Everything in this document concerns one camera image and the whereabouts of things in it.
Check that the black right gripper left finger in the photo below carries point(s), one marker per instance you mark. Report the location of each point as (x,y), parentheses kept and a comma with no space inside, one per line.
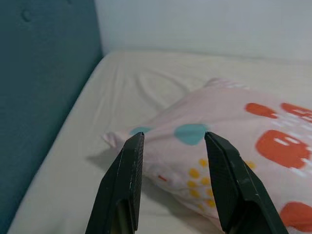
(122,175)

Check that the cream sheeted mattress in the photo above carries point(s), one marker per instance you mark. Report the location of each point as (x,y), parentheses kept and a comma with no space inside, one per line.
(122,85)

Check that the teal upholstered headboard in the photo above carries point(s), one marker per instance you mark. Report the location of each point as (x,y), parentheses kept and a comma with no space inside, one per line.
(36,85)

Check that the pink patterned pillow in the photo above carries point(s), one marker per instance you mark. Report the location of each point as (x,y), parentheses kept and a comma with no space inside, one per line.
(231,122)

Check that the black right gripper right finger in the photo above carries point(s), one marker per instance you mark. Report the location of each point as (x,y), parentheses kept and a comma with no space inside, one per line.
(231,185)

